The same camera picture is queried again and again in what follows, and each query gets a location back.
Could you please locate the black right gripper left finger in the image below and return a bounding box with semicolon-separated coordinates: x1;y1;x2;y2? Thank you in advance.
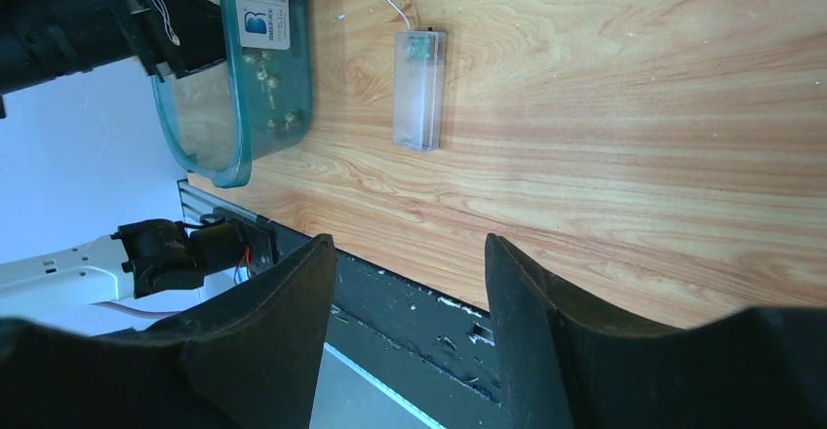
1;234;336;428

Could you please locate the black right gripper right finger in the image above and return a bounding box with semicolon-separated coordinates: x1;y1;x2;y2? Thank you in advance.
485;234;826;428

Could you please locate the gold bead garland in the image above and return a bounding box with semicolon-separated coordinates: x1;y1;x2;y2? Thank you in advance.
243;49;300;137

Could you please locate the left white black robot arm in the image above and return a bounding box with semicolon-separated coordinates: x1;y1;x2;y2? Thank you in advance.
1;0;279;318

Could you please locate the clear glass tray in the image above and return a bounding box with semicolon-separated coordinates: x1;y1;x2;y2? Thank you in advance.
153;0;313;188

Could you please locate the clear plastic battery box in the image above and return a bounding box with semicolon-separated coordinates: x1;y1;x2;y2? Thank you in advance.
392;29;448;152

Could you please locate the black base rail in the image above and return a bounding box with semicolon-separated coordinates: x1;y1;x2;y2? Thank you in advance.
213;206;512;429

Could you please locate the aluminium frame rail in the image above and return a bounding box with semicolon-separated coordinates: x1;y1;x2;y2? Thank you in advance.
177;180;257;222

